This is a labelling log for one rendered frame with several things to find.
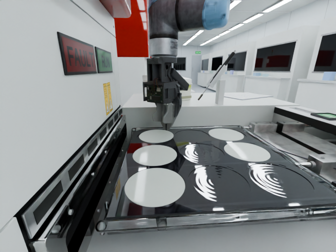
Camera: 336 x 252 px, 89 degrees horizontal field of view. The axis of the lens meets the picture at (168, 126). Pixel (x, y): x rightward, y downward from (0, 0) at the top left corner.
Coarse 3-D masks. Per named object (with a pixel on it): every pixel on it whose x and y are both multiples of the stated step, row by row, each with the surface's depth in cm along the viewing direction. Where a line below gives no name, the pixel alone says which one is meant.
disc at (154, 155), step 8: (136, 152) 40; (144, 152) 40; (152, 152) 40; (160, 152) 40; (168, 152) 40; (136, 160) 36; (144, 160) 36; (152, 160) 36; (160, 160) 36; (168, 160) 36
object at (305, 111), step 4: (284, 108) 56; (288, 108) 56; (292, 108) 58; (296, 108) 58; (300, 108) 57; (304, 108) 56; (308, 108) 56; (296, 112) 51; (300, 112) 51; (304, 112) 51; (308, 112) 53; (312, 112) 52; (316, 112) 51; (308, 116) 47; (312, 116) 47; (320, 120) 44; (324, 120) 43; (328, 120) 43; (332, 120) 43
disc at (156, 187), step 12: (156, 168) 33; (132, 180) 30; (144, 180) 30; (156, 180) 30; (168, 180) 30; (180, 180) 30; (132, 192) 27; (144, 192) 27; (156, 192) 27; (168, 192) 27; (180, 192) 27; (144, 204) 24; (156, 204) 24
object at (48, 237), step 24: (120, 120) 50; (120, 144) 50; (96, 168) 28; (72, 192) 21; (96, 192) 31; (48, 216) 17; (72, 216) 20; (96, 216) 27; (48, 240) 15; (72, 240) 22
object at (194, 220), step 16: (288, 208) 23; (304, 208) 23; (320, 208) 23; (96, 224) 21; (112, 224) 21; (128, 224) 21; (144, 224) 21; (160, 224) 21; (176, 224) 21; (192, 224) 22; (208, 224) 22
